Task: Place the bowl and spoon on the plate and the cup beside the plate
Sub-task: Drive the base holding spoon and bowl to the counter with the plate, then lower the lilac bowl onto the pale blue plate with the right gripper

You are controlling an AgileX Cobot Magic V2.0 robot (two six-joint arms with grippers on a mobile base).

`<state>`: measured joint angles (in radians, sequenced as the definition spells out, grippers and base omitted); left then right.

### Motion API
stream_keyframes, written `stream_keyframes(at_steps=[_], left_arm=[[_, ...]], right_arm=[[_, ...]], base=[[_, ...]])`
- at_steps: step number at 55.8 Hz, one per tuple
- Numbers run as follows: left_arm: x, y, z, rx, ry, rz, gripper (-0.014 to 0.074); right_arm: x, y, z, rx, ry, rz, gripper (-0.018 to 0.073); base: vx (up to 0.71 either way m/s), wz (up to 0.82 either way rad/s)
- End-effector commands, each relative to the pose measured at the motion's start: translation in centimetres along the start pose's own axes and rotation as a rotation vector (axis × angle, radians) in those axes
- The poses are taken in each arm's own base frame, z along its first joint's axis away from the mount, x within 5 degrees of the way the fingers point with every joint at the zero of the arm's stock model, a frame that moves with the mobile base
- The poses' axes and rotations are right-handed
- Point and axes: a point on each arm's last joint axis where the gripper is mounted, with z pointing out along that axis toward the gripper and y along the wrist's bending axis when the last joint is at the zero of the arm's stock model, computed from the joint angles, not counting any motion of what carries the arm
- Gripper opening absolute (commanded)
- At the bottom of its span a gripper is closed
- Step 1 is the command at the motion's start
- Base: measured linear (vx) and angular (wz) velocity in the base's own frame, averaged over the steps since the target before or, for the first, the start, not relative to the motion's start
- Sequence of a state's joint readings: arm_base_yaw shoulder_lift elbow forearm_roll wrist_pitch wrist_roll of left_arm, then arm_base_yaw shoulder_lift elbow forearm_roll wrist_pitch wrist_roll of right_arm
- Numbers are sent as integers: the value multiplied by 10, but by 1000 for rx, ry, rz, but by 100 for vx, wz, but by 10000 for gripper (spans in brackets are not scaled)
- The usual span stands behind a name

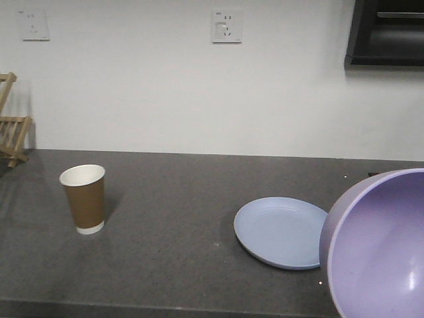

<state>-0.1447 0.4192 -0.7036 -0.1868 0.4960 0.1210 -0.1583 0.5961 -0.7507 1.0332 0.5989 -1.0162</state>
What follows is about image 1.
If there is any light blue plastic plate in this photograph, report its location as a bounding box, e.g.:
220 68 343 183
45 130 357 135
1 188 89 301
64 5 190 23
234 197 327 270

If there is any black induction cooktop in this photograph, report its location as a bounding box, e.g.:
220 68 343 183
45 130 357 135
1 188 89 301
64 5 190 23
368 172 382 177

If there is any purple plastic bowl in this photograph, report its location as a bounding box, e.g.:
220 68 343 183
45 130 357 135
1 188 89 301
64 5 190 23
319 168 423 317

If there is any wooden folding dish rack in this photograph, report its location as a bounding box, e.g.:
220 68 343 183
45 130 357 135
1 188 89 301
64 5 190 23
1 72 32 168

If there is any white wall socket centre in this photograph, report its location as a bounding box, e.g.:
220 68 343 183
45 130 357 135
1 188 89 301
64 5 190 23
211 9 244 44

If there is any brown paper cup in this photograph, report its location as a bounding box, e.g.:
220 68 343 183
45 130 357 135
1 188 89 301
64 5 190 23
59 164 105 235

